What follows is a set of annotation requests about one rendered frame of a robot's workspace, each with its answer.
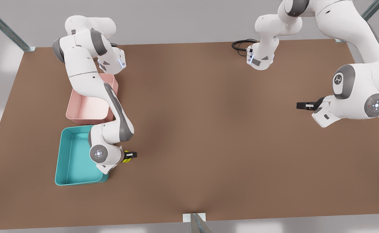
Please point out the small yellow object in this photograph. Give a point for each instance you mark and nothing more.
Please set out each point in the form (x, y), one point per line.
(127, 157)

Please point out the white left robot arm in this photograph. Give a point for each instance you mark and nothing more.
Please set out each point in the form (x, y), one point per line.
(354, 81)

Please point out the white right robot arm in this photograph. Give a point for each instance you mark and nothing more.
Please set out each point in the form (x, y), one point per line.
(86, 69)

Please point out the teal plastic tray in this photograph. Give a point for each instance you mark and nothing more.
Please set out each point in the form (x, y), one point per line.
(74, 157)

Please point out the pink plastic tray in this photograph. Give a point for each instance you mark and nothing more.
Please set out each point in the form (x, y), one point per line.
(90, 108)

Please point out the silver frame post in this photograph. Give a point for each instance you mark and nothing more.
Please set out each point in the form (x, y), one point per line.
(369, 11)
(197, 223)
(6, 27)

